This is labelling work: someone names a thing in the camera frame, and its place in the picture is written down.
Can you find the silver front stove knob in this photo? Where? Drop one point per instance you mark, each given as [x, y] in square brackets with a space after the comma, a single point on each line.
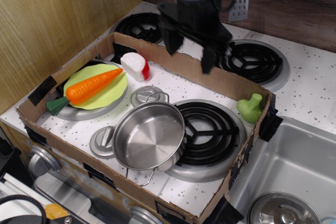
[42, 162]

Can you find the cardboard fence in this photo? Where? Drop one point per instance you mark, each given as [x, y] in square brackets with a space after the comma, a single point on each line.
[220, 81]

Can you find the green toy broccoli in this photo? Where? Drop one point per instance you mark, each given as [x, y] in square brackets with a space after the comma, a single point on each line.
[250, 109]

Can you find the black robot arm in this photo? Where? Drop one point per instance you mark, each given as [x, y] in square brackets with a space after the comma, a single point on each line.
[198, 21]

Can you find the back right black burner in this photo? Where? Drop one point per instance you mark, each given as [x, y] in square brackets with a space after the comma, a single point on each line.
[257, 61]

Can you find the grey toy sink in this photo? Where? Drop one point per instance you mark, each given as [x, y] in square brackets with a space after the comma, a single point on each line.
[298, 160]

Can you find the silver stove knob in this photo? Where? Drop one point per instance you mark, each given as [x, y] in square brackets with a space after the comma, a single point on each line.
[42, 162]
[139, 215]

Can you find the silver knob left of pot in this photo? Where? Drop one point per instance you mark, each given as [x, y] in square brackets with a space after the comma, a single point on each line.
[101, 142]

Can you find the light green plate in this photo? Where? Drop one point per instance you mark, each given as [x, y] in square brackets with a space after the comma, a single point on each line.
[108, 95]

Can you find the steel lid in sink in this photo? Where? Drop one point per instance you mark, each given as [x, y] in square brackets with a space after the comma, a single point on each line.
[281, 208]

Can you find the orange toy carrot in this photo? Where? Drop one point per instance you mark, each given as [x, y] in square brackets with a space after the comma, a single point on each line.
[83, 90]

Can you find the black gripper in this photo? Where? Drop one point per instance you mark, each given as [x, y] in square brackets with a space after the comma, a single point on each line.
[197, 21]

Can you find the back left black burner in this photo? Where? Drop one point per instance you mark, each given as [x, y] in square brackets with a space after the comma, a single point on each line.
[143, 26]

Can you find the silver bottom stove knob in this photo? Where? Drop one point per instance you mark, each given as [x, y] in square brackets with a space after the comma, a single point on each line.
[139, 215]

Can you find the white red toy cheese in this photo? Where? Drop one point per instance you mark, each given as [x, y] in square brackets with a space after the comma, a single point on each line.
[136, 66]

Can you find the front left burner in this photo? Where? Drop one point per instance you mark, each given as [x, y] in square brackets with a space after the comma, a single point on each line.
[71, 113]

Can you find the stainless steel pot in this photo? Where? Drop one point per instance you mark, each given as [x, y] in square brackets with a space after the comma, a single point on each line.
[151, 136]

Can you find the hanging metal spatula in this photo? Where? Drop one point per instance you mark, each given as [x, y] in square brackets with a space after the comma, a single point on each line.
[239, 11]

